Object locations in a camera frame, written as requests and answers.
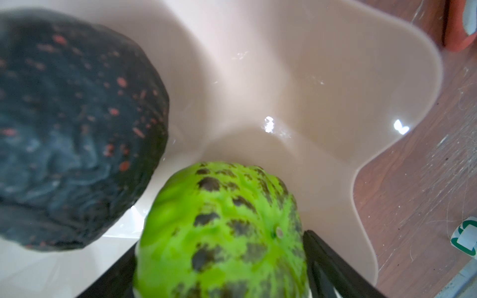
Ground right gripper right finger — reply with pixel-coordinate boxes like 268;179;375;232
303;230;386;298

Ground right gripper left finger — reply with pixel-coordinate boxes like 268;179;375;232
78;242;137;298

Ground green custard apple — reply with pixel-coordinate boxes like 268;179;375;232
132;161;311;298

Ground black avocado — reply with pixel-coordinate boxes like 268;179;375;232
1;7;170;252

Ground pink wavy fruit bowl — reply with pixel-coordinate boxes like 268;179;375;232
1;1;443;298

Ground white tape roll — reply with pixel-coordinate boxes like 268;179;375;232
450;217;477;259

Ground red white work glove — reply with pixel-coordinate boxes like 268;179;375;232
443;0;477;52

